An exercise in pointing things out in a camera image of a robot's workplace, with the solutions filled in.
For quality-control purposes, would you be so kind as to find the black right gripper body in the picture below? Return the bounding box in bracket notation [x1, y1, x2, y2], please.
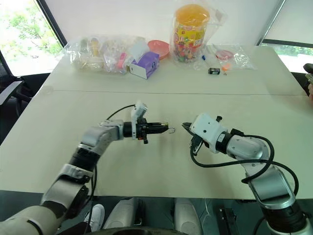
[189, 133, 204, 156]

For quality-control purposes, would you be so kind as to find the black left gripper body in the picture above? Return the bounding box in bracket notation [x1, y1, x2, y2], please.
[135, 118, 151, 145]

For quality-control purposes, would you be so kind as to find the small metal hook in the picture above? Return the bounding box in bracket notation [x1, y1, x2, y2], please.
[162, 123, 177, 135]

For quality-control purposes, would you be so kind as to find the purple and white box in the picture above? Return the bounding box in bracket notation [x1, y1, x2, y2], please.
[129, 50, 160, 80]

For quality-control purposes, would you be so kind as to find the white rounded robot leg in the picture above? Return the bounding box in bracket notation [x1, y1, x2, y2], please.
[107, 197, 145, 230]
[173, 197, 204, 235]

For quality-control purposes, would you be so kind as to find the pink plastic bowl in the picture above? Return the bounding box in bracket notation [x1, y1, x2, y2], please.
[147, 39, 171, 61]

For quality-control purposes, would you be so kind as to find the clear bag of small parts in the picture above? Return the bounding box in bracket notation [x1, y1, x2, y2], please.
[195, 43, 258, 72]

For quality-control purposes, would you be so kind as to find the clear bag of assorted items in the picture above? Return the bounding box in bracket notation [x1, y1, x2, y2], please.
[60, 35, 148, 74]

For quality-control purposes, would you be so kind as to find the yellow-lid jar in clear bag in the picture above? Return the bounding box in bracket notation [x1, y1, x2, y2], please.
[168, 3, 231, 66]

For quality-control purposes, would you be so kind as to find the white shoe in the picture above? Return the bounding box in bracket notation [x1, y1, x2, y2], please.
[84, 203, 106, 232]

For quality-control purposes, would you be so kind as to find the dark object at bystander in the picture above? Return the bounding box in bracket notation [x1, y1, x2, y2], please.
[303, 63, 313, 84]

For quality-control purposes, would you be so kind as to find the black office chair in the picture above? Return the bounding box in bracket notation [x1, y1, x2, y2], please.
[0, 49, 34, 99]

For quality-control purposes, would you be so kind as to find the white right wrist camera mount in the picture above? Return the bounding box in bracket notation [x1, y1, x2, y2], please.
[190, 113, 229, 155]

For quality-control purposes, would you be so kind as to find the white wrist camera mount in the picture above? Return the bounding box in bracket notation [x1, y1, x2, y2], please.
[130, 100, 149, 141]
[190, 113, 229, 155]

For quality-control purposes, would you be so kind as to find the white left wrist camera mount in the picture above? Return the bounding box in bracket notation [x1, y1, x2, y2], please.
[130, 100, 149, 141]

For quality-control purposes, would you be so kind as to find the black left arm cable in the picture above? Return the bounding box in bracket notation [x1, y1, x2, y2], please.
[84, 104, 136, 233]

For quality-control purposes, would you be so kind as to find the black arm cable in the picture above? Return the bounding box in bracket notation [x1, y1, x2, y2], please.
[84, 104, 136, 233]
[190, 134, 300, 196]

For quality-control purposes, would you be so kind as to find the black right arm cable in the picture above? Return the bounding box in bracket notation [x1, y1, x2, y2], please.
[190, 134, 300, 196]

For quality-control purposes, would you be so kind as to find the black metal bracket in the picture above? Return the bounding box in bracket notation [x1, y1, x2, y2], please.
[218, 206, 240, 235]

